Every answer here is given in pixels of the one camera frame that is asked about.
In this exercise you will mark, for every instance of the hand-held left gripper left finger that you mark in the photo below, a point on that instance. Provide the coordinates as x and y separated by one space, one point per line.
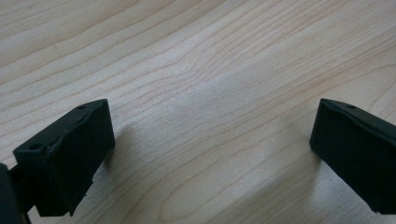
68 161

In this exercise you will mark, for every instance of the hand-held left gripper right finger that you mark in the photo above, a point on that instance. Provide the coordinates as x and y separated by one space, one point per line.
358 155

